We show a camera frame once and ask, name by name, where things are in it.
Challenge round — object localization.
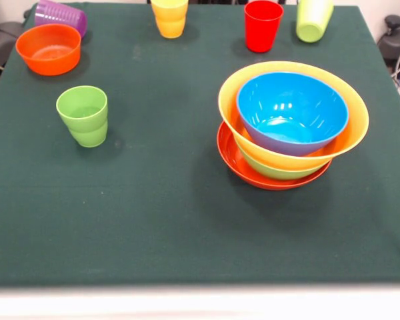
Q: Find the red plastic cup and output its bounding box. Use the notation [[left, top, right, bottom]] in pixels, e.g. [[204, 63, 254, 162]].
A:
[[243, 0, 284, 54]]

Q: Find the black rounded stand foot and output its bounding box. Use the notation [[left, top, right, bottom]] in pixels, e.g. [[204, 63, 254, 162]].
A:
[[0, 5, 24, 73], [377, 14, 400, 63]]

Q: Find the large orange plastic bowl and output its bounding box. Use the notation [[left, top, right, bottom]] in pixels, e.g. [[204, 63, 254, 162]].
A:
[[217, 60, 370, 171]]

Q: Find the small red plastic bowl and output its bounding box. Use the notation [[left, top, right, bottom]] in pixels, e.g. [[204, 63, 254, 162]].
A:
[[15, 23, 82, 77]]

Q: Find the green plastic bowl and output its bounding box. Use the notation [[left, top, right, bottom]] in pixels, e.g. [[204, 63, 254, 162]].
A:
[[235, 139, 333, 181]]

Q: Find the yellow plastic cup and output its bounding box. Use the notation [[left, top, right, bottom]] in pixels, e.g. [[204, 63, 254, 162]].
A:
[[150, 0, 189, 39]]

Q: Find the blue plastic bowl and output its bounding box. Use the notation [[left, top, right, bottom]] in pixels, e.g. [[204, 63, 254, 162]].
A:
[[236, 71, 350, 157]]

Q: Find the purple plastic cup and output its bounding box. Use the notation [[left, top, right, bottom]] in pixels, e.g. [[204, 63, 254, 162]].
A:
[[33, 0, 88, 39]]

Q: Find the dark green tablecloth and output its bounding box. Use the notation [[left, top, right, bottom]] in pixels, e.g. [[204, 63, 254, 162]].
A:
[[0, 1, 400, 288]]

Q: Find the wide red plastic bowl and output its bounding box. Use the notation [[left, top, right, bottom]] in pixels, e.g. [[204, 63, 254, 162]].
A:
[[216, 120, 333, 191]]

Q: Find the lime green plastic cup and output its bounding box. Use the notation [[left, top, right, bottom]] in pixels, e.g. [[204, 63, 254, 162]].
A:
[[295, 0, 335, 43]]

